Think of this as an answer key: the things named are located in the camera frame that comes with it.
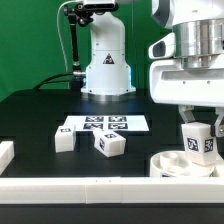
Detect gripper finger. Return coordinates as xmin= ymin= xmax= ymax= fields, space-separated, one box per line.
xmin=214 ymin=107 xmax=224 ymax=137
xmin=178 ymin=105 xmax=195 ymax=123

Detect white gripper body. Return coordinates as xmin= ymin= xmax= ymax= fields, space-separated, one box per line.
xmin=149 ymin=58 xmax=224 ymax=107

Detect white round stool seat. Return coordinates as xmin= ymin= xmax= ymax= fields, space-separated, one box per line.
xmin=150 ymin=151 xmax=214 ymax=177

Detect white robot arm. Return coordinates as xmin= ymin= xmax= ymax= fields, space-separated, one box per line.
xmin=82 ymin=0 xmax=224 ymax=137

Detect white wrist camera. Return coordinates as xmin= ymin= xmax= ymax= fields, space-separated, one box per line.
xmin=148 ymin=33 xmax=176 ymax=59

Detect white right fence rail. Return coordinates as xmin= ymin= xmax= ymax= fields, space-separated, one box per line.
xmin=214 ymin=158 xmax=224 ymax=178

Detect white fence rail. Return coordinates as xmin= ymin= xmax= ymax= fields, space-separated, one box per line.
xmin=0 ymin=141 xmax=14 ymax=175
xmin=0 ymin=177 xmax=224 ymax=204
xmin=214 ymin=158 xmax=224 ymax=178

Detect white marker base plate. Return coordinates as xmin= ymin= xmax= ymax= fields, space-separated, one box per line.
xmin=64 ymin=115 xmax=149 ymax=131

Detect white front fence rail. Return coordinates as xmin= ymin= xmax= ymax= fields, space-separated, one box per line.
xmin=0 ymin=177 xmax=224 ymax=204

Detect white cable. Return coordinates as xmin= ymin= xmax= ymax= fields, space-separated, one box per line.
xmin=56 ymin=0 xmax=84 ymax=73

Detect black cables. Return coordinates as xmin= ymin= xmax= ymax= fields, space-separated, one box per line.
xmin=33 ymin=71 xmax=87 ymax=90

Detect white left fence rail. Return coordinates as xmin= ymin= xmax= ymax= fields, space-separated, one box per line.
xmin=0 ymin=141 xmax=14 ymax=175

